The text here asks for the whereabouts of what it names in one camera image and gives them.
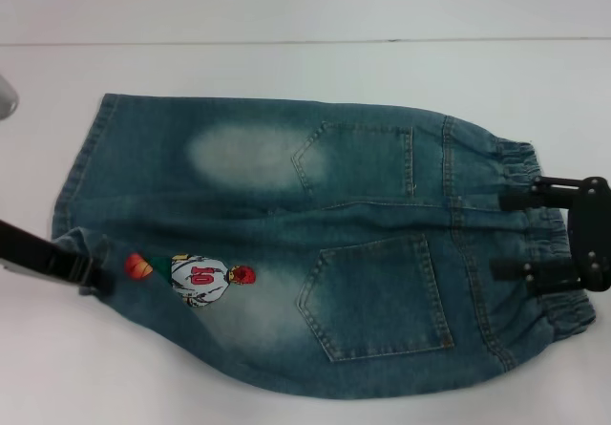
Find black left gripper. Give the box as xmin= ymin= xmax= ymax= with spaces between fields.
xmin=0 ymin=219 xmax=116 ymax=298

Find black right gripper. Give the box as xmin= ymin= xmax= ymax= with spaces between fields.
xmin=491 ymin=175 xmax=611 ymax=294

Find blue denim shorts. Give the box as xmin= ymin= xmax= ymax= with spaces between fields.
xmin=50 ymin=93 xmax=598 ymax=400

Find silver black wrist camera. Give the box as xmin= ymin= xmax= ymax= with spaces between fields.
xmin=0 ymin=74 xmax=21 ymax=121

